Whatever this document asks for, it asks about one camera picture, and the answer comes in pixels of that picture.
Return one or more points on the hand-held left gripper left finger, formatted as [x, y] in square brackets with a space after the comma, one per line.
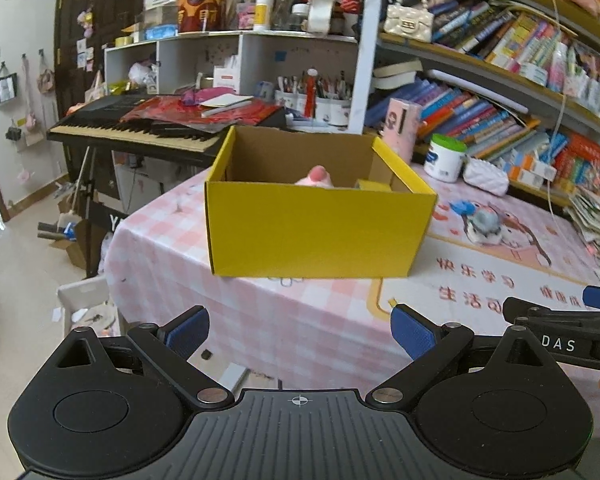
[190, 332]

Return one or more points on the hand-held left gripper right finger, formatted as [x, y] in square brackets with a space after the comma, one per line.
[412, 332]

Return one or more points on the grey toy robot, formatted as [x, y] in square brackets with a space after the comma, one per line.
[485, 225]

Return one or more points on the yellow cardboard box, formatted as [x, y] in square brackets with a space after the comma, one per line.
[320, 230]

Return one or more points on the pink plush pig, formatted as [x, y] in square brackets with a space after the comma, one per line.
[316, 176]

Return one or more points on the stack of paper booklets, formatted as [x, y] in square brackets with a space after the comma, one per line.
[597, 225]

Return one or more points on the red boxed dictionary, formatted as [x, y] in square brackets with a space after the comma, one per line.
[587, 160]

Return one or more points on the brown cardboard box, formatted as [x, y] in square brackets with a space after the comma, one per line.
[77, 245]

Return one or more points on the white quilted pouch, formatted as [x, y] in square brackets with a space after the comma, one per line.
[485, 176]

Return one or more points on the black keyboard stand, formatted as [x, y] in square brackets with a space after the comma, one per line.
[87, 195]

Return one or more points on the white jar green lid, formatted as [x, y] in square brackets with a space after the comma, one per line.
[445, 162]

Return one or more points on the row of colourful books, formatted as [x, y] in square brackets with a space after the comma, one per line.
[480, 120]

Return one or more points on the pile of red packets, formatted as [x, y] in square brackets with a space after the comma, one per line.
[180, 112]

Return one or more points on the black electronic keyboard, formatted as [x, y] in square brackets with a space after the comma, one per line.
[105, 125]

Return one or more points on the white booklet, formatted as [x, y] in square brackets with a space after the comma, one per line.
[227, 101]

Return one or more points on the red tassel ornament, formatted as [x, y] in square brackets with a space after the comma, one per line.
[309, 102]

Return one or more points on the white cubby shelf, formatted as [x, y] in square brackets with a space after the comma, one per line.
[250, 60]

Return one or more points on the row of thin books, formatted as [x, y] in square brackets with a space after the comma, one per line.
[505, 30]

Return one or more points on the small pink bag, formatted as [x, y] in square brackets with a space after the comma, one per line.
[45, 77]

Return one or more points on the white wooden bookshelf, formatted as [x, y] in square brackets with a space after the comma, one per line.
[367, 35]

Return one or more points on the black tote bag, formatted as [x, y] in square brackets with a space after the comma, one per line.
[3, 87]

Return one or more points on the cream quilted handbag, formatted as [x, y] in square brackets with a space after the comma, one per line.
[407, 22]

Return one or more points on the fortune god paper decoration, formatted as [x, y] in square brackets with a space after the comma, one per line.
[200, 5]

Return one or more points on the white bottle yellow label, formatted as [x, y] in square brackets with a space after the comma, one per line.
[261, 12]

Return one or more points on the dark wooden door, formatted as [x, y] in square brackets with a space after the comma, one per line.
[105, 10]

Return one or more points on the white ribbon holder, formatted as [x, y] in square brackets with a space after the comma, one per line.
[321, 10]

